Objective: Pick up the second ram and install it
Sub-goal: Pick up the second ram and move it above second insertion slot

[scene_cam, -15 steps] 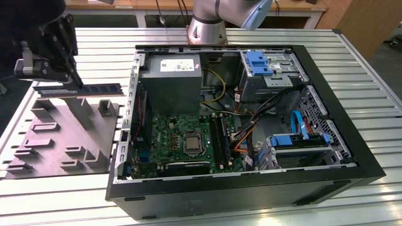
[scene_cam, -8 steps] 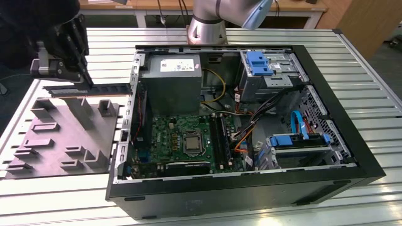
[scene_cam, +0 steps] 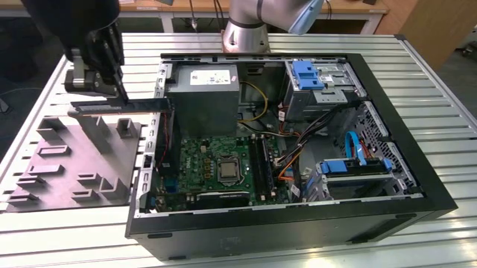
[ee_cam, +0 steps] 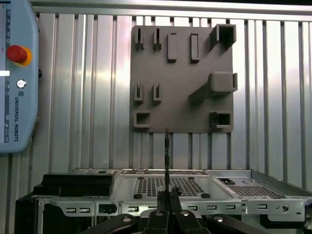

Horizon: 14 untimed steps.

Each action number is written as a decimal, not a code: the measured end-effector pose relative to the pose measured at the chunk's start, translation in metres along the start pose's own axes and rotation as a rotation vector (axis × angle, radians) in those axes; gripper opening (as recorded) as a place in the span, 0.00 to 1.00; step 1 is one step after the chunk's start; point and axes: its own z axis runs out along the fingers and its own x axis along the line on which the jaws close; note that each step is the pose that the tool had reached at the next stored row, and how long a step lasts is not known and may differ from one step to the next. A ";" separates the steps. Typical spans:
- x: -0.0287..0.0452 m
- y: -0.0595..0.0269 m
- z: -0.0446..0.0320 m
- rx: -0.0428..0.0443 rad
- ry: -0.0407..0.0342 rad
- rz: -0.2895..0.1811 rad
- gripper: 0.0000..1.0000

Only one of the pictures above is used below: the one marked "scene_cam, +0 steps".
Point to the wooden cabinet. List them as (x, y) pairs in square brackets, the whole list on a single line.
[(432, 28)]

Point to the grey power supply unit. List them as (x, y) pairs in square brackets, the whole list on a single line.
[(201, 111)]

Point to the wooden desk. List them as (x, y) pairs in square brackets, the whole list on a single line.
[(351, 7)]

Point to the dark RAM stick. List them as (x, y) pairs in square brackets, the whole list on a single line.
[(268, 167), (145, 106)]

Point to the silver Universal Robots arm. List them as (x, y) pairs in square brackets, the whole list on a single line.
[(244, 36)]

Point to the black open PC case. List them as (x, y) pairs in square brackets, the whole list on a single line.
[(261, 237)]

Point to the metal drive cage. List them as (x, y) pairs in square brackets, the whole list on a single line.
[(328, 97)]

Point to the blue plastic drive latch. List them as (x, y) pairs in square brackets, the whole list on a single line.
[(308, 81)]

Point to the black graphics card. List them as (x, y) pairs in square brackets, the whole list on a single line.
[(224, 196)]

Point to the silver CPU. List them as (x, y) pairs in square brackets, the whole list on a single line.
[(228, 169)]

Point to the grey plastic parts rack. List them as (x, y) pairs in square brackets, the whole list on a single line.
[(86, 162)]

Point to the office chair base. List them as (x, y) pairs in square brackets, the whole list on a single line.
[(469, 50)]

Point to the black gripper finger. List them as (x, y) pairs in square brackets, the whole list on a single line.
[(86, 88), (106, 56)]

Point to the blue VGA port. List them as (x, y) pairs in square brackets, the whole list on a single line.
[(151, 203)]

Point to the thin metal locking lever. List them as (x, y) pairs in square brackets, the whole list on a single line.
[(241, 174)]

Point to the metal disk bay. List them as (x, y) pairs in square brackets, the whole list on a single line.
[(357, 178)]

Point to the hard disk in blue carrier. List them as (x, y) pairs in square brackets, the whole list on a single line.
[(337, 167)]

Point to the green motherboard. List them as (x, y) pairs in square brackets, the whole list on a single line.
[(194, 156)]

